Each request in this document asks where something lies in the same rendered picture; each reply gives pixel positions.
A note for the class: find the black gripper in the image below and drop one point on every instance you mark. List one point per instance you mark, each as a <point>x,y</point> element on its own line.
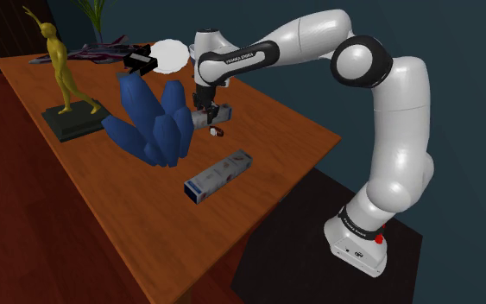
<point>205,93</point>

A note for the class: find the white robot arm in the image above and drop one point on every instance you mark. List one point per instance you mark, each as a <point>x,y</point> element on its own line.
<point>398,126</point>

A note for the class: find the small brown and white object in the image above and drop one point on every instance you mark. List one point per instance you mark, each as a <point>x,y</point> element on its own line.
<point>216,131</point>

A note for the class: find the blue crystal cluster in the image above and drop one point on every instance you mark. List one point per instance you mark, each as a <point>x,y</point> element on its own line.
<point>158,126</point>

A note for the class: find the white round plate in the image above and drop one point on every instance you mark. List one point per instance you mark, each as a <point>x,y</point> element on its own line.
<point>169,54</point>

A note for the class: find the long white and blue box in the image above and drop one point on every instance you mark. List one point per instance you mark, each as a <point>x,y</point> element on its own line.
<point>219,174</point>

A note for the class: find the black box with white face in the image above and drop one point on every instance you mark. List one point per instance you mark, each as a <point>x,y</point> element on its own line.
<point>139,63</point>

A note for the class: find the wooden table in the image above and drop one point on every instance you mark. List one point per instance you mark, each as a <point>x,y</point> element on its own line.
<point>141,210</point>

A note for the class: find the dark toy jet plane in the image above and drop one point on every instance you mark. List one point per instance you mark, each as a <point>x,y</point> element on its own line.
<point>95,52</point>

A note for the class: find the green potted plant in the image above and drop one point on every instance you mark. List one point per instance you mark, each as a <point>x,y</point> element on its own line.
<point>95,17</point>

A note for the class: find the gold figure on dark base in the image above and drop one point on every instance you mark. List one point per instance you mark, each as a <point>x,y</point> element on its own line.
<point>59,54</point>

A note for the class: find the black robot stand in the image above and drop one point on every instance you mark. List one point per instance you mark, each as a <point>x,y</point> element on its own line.
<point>293,261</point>

